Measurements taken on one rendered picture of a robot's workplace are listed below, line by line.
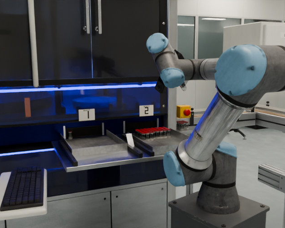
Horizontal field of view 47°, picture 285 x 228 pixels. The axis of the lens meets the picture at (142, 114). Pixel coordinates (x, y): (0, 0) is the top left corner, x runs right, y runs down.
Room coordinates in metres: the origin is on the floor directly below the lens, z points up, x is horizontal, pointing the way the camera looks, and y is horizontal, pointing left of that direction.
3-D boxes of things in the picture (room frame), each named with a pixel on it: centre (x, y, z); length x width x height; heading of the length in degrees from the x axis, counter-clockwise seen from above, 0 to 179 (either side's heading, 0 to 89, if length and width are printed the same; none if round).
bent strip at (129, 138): (1.54, 0.04, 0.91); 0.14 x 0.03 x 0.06; 23
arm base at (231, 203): (1.10, -0.27, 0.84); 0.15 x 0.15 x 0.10
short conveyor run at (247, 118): (2.18, -0.45, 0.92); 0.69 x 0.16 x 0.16; 112
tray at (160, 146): (1.63, -0.10, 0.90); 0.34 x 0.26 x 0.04; 22
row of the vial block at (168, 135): (1.71, -0.07, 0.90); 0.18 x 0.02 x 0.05; 112
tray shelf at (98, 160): (1.61, 0.07, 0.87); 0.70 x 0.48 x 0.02; 112
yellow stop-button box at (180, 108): (1.94, -0.24, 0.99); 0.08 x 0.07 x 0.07; 22
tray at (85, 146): (1.61, 0.26, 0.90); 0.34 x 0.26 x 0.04; 22
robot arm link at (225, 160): (1.10, -0.26, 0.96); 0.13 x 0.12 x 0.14; 116
